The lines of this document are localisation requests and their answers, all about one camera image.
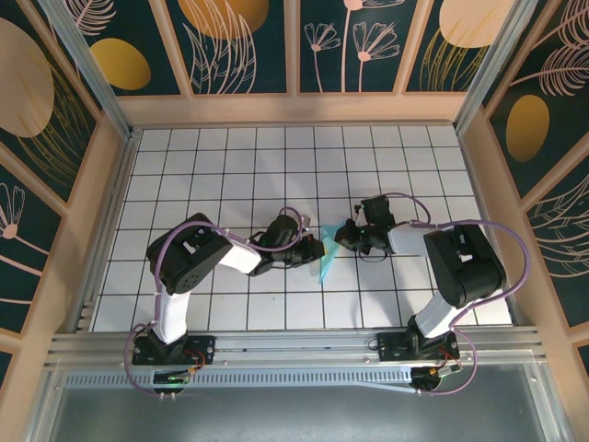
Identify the light blue cloth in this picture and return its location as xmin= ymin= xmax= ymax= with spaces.
xmin=318 ymin=224 xmax=344 ymax=285

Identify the small controller board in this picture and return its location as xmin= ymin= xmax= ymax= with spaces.
xmin=410 ymin=365 xmax=463 ymax=386
xmin=153 ymin=371 xmax=191 ymax=386

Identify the grey metal plate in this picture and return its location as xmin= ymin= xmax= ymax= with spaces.
xmin=25 ymin=363 xmax=570 ymax=442

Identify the long aluminium mounting rail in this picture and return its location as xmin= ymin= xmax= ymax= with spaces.
xmin=45 ymin=325 xmax=549 ymax=369

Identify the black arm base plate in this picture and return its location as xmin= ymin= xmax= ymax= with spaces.
xmin=376 ymin=331 xmax=460 ymax=363
xmin=132 ymin=334 xmax=216 ymax=367

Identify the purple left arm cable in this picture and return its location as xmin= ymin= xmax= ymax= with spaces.
xmin=123 ymin=205 xmax=310 ymax=401

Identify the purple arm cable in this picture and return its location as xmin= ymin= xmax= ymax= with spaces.
xmin=123 ymin=205 xmax=310 ymax=401
xmin=388 ymin=192 xmax=528 ymax=398

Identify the grey slotted cable duct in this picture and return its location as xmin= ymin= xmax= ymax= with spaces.
xmin=64 ymin=366 xmax=418 ymax=395

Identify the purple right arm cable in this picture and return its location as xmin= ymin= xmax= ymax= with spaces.
xmin=388 ymin=192 xmax=528 ymax=398

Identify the aluminium table side rail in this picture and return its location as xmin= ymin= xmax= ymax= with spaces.
xmin=68 ymin=131 xmax=142 ymax=333

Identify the aluminium frame post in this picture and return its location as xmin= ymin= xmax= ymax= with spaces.
xmin=37 ymin=0 xmax=135 ymax=142
xmin=452 ymin=0 xmax=540 ymax=133

